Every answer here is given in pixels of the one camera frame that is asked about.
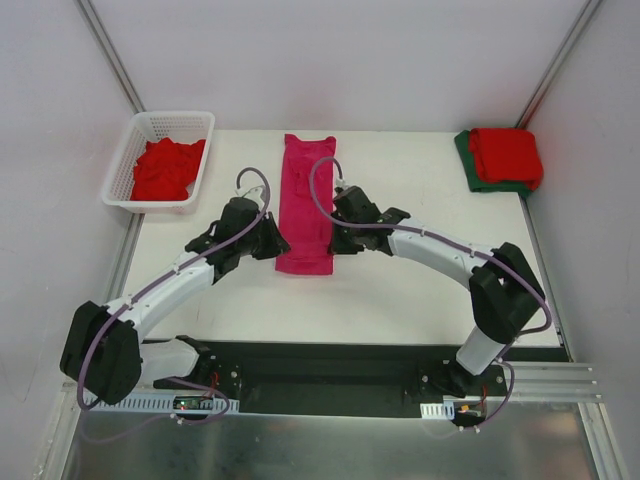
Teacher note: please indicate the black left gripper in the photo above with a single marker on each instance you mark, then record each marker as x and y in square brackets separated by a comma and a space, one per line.
[267, 236]

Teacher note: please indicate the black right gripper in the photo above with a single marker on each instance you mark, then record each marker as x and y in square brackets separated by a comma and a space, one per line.
[343, 238]

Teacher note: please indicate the pink t shirt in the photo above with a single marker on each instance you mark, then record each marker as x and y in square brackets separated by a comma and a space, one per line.
[301, 222]

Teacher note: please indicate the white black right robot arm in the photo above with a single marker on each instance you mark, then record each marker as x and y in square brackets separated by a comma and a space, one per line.
[507, 299]

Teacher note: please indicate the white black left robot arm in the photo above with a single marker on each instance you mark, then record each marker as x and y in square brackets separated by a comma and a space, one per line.
[105, 351]

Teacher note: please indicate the crumpled red t shirt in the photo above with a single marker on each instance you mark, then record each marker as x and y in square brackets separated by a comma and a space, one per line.
[165, 170]

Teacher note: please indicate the folded green t shirt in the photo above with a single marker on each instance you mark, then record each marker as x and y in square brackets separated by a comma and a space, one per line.
[475, 184]

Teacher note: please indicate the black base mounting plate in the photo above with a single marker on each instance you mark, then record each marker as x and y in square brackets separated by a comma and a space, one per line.
[378, 381]

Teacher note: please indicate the white plastic laundry basket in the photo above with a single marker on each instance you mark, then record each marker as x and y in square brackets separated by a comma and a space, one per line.
[184, 127]

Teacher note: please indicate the folded red t shirt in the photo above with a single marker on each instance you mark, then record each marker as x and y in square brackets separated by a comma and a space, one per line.
[506, 154]

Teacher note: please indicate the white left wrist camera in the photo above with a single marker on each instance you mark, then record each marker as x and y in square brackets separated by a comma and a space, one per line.
[256, 194]

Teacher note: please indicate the left white slotted cable duct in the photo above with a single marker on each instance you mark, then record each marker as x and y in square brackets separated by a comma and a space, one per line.
[170, 403]

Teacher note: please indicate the white slotted cable duct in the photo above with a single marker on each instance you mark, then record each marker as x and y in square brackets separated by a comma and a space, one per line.
[170, 403]
[438, 411]

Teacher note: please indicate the right white slotted cable duct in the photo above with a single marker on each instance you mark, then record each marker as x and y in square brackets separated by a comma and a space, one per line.
[438, 411]

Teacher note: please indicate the aluminium frame rail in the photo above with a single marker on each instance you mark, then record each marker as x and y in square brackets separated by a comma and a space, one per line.
[552, 382]

